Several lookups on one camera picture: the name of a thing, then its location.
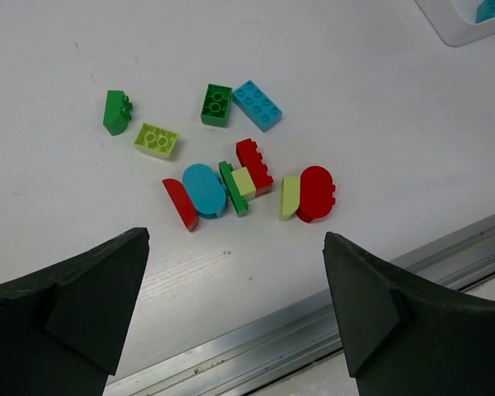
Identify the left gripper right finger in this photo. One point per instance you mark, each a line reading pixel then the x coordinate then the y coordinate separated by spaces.
pixel 404 335

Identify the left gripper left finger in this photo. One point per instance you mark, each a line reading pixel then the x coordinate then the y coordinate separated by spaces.
pixel 63 328

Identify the red rounded lego brick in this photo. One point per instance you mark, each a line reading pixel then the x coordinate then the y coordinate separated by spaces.
pixel 317 194

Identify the pale yellow sloped lego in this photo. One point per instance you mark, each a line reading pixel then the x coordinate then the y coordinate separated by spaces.
pixel 289 196

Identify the red curved lego brick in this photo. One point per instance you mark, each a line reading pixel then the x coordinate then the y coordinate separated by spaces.
pixel 182 202

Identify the blue rounded lego brick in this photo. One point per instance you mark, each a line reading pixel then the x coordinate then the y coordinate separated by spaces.
pixel 205 189

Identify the blue long lego brick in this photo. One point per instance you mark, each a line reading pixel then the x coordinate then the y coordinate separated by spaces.
pixel 257 106

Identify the dark green lego brick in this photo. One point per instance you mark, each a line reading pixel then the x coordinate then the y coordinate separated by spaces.
pixel 216 105

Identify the small teal lego brick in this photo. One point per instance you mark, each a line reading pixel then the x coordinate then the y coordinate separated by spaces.
pixel 485 11

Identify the green thin lego brick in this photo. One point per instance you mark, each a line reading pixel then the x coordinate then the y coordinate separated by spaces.
pixel 239 203

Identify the lime green lego brick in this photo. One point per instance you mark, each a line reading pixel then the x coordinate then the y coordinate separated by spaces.
pixel 155 141

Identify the pale yellow small lego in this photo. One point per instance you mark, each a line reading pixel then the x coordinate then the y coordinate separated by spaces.
pixel 244 182

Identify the green sloped lego brick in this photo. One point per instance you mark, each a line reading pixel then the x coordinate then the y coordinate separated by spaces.
pixel 117 113

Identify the red long lego brick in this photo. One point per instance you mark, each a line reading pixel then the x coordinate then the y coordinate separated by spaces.
pixel 249 157

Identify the white compartment tray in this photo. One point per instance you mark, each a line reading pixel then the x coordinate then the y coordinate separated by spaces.
pixel 454 20

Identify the aluminium front rail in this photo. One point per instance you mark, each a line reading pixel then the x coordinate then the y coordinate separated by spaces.
pixel 273 347

